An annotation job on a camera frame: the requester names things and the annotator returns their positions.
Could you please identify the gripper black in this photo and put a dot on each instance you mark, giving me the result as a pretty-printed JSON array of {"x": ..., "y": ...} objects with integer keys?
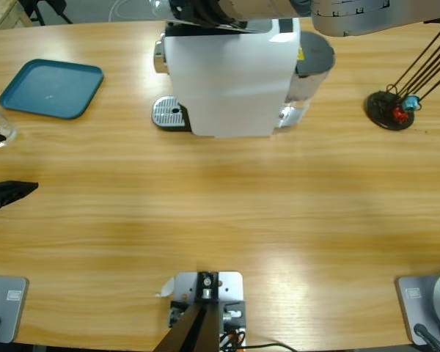
[{"x": 198, "y": 12}]

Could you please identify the clear drinking glass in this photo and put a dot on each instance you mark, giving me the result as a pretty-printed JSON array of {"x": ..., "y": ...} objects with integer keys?
[{"x": 9, "y": 126}]

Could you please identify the white capsule coffee machine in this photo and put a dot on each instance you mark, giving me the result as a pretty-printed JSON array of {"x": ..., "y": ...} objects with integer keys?
[{"x": 223, "y": 80}]

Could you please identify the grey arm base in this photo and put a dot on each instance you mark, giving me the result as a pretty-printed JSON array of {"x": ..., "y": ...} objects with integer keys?
[
  {"x": 11, "y": 311},
  {"x": 410, "y": 311}
]

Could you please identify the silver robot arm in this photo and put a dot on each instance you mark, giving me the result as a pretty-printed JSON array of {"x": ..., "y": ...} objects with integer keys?
[{"x": 352, "y": 16}]

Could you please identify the red coffee capsule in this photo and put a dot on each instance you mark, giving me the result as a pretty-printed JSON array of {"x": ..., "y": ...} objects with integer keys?
[{"x": 399, "y": 113}]

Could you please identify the teal coffee capsule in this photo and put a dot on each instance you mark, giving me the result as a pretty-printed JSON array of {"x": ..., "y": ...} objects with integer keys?
[{"x": 410, "y": 102}]

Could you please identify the teal plastic tray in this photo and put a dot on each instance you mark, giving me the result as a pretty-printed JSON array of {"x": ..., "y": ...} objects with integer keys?
[{"x": 58, "y": 84}]

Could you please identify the wooden crate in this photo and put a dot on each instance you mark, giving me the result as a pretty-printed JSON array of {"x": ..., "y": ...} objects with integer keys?
[{"x": 0, "y": 14}]

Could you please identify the black chair legs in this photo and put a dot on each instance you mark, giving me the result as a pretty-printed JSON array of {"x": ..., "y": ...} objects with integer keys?
[{"x": 44, "y": 3}]

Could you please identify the black capsule holder stand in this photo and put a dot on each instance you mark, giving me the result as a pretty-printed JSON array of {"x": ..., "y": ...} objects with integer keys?
[{"x": 379, "y": 106}]

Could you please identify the white camera mount dark post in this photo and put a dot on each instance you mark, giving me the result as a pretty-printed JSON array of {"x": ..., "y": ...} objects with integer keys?
[{"x": 227, "y": 286}]

